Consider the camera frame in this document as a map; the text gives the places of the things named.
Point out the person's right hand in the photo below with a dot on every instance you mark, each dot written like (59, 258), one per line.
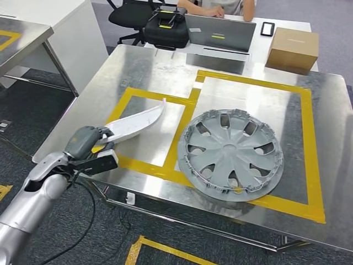
(218, 12)

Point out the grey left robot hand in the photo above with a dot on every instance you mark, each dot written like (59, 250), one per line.
(82, 142)

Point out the white curved plastic part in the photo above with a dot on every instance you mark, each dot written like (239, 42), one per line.
(135, 122)

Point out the person's left forearm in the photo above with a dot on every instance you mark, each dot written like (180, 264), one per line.
(249, 11)

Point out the stainless steel workbench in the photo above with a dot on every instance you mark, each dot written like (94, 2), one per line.
(138, 69)

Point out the grey laptop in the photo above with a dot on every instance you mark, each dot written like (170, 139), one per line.
(220, 34)

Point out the white office desk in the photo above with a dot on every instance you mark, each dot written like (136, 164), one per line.
(259, 47)

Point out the black smartphone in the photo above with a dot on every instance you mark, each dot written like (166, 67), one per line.
(267, 29)

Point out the black equipment case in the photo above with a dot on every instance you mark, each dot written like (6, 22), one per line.
(165, 34)

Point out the white power strip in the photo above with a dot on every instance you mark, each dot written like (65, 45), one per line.
(130, 198)

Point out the grey floor socket box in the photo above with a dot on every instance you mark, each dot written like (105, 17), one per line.
(4, 125)

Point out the brown cardboard box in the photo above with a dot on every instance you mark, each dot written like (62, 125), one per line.
(292, 47)

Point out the black office chair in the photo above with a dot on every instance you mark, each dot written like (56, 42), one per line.
(132, 16)

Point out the steel side table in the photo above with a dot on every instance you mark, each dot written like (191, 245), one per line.
(22, 44)

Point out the grey wheel hubcap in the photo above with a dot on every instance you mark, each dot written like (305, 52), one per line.
(228, 153)

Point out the yellow tape on side table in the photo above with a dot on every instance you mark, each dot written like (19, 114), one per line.
(8, 38)

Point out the yellow floor tape square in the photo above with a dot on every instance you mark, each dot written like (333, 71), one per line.
(165, 250)

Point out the small yellow tape frame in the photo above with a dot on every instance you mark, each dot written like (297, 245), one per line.
(148, 97)

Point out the large yellow tape frame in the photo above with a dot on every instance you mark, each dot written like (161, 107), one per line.
(310, 153)

